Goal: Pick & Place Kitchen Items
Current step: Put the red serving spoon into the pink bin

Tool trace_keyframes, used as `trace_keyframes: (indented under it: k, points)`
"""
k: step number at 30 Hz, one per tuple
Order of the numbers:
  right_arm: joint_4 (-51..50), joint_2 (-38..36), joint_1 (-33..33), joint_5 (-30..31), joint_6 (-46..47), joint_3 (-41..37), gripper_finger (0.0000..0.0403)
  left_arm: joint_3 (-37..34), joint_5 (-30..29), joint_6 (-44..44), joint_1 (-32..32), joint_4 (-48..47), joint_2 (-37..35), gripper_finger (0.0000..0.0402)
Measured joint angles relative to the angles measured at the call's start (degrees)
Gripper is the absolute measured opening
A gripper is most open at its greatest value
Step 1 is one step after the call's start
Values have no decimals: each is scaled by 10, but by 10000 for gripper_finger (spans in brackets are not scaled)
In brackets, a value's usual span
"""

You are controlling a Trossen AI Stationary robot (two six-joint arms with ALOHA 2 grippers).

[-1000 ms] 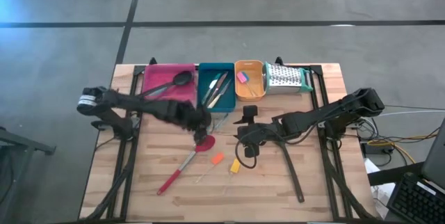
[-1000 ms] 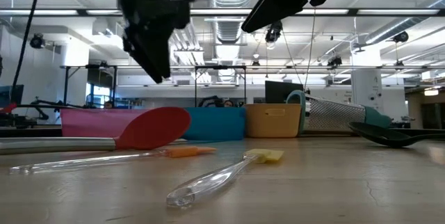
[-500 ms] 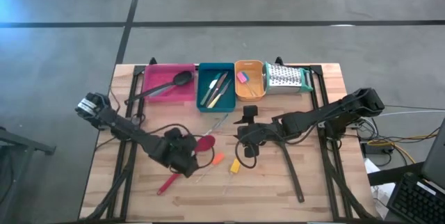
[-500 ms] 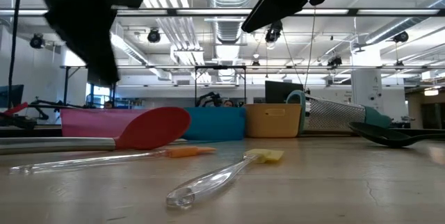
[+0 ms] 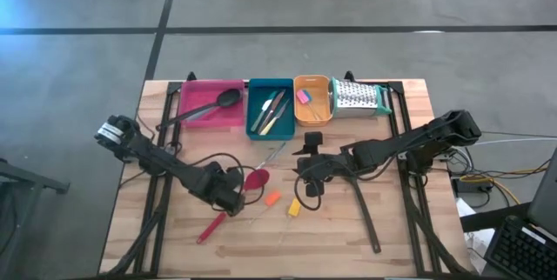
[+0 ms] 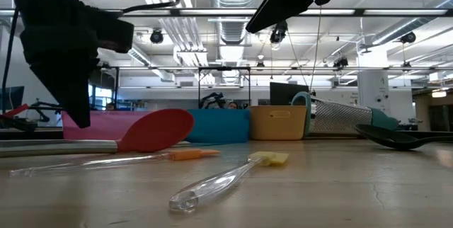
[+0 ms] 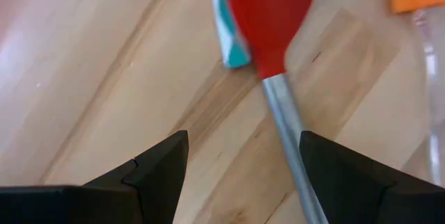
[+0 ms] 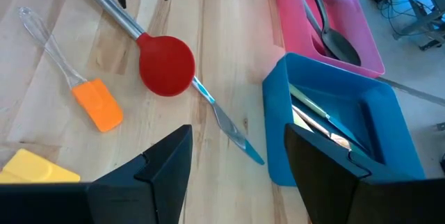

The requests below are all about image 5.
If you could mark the red spoon metal shaft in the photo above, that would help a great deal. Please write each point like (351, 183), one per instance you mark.
(257, 180)

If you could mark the teal plastic bin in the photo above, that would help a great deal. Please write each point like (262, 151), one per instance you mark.
(287, 130)

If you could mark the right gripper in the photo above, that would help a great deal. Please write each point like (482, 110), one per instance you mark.
(322, 168)

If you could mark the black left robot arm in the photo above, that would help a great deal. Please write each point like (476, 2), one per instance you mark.
(169, 164)

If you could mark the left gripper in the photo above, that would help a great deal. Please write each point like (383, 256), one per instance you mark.
(224, 186)

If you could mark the pink plastic bin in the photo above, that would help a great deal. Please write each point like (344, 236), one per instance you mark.
(196, 91)

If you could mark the black slotted serving spoon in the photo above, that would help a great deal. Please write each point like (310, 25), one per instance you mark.
(367, 223)

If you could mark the black keyboard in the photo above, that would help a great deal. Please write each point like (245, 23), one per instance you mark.
(518, 249)

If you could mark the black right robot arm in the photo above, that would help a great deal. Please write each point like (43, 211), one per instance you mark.
(413, 141)

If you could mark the white paper sheet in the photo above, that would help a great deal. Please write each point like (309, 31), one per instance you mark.
(478, 241)

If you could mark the orange plastic bin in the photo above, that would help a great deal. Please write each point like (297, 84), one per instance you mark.
(304, 117)

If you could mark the black solid serving spoon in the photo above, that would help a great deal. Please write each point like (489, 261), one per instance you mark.
(229, 97)

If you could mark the slim silver table knife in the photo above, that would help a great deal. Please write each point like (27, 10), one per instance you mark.
(274, 154)

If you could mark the black floor stand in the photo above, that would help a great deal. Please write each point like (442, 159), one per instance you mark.
(39, 181)

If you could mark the black power box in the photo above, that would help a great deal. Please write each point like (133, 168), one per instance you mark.
(467, 186)

